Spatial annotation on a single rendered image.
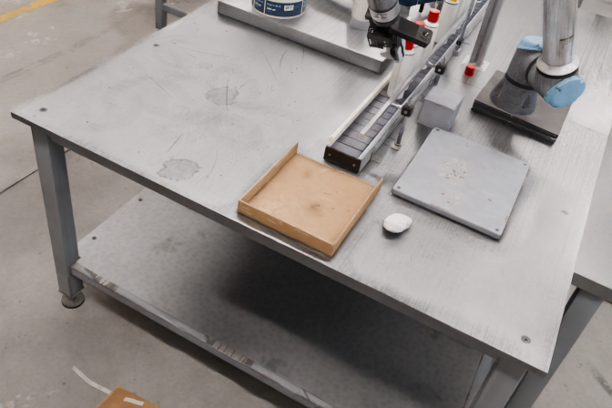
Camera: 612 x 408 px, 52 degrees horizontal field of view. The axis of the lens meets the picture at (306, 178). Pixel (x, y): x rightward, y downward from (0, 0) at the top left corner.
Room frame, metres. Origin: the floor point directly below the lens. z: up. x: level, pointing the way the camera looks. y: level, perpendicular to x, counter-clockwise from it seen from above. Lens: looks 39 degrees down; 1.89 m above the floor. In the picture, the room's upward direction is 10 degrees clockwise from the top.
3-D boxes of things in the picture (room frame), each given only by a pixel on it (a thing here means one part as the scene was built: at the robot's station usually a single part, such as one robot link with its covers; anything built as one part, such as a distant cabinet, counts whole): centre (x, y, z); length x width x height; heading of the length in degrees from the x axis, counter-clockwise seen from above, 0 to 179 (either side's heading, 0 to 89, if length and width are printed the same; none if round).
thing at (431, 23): (1.93, -0.31, 0.98); 0.05 x 0.05 x 0.20
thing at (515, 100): (1.83, -0.63, 0.91); 0.15 x 0.15 x 0.10
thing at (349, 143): (2.14, -0.39, 0.86); 1.65 x 0.08 x 0.04; 158
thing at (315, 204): (1.22, -0.02, 0.85); 0.30 x 0.26 x 0.04; 158
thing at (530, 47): (1.83, -0.64, 1.03); 0.13 x 0.12 x 0.14; 22
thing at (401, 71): (1.71, -0.23, 0.98); 0.05 x 0.05 x 0.20
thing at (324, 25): (2.42, -0.02, 0.86); 0.80 x 0.67 x 0.05; 158
